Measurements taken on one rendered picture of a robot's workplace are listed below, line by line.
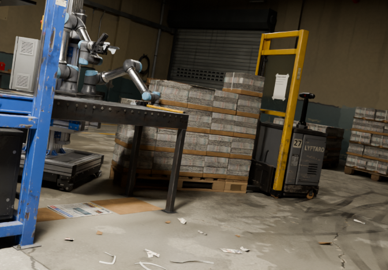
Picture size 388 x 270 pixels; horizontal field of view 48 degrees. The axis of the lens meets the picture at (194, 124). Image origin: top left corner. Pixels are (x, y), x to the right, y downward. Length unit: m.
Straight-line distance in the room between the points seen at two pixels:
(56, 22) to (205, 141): 2.48
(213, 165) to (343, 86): 6.49
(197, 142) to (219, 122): 0.32
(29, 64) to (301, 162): 3.03
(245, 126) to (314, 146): 0.89
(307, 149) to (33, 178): 3.39
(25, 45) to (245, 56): 8.46
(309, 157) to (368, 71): 5.59
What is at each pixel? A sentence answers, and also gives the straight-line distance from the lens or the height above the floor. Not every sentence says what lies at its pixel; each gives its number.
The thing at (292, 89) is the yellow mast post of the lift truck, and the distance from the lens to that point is 4.86.
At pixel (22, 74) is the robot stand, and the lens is 4.21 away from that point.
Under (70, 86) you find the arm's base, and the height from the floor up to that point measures 0.87.
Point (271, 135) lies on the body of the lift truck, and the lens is 5.27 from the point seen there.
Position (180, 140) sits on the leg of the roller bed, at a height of 0.59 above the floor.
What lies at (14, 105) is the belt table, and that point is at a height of 0.74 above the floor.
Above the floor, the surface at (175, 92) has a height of 0.97.
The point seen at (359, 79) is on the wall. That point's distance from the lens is 10.56.
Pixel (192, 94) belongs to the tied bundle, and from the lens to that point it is 4.40.
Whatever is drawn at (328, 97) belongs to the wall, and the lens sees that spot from 10.76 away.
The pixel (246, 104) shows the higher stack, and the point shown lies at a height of 0.97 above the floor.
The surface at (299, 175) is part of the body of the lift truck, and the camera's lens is 5.13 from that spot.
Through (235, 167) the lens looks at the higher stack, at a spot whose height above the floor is 0.28.
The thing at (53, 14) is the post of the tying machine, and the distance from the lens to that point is 2.45.
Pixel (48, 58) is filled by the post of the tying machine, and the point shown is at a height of 1.02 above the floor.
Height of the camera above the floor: 0.92
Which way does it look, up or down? 3 degrees down
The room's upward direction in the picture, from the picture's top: 9 degrees clockwise
